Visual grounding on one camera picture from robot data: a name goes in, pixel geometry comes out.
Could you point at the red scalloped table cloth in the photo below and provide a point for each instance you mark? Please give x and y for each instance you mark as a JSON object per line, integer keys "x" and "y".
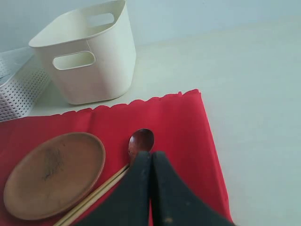
{"x": 178, "y": 121}

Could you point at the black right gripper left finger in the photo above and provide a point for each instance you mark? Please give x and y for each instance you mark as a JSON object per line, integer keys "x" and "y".
{"x": 128, "y": 204}

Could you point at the brown wooden plate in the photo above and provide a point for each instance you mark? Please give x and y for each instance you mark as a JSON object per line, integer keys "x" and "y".
{"x": 54, "y": 176}

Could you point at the cream plastic bin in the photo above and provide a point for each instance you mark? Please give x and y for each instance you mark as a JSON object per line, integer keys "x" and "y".
{"x": 89, "y": 53}

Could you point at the white perforated plastic basket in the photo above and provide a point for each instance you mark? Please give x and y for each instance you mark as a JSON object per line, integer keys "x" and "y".
{"x": 22, "y": 81}

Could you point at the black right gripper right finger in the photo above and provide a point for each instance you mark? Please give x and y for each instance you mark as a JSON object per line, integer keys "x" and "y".
{"x": 173, "y": 203}

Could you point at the left bamboo chopstick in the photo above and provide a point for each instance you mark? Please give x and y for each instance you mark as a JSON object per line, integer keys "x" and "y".
{"x": 94, "y": 190}

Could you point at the dark wooden spoon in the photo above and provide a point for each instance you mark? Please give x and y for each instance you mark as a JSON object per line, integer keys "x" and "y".
{"x": 141, "y": 140}

